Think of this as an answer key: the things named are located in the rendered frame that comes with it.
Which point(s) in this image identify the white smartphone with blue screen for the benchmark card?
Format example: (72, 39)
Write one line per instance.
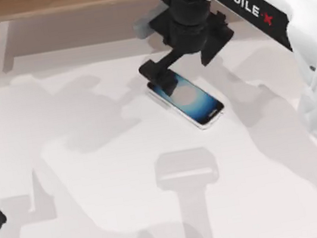
(196, 101)

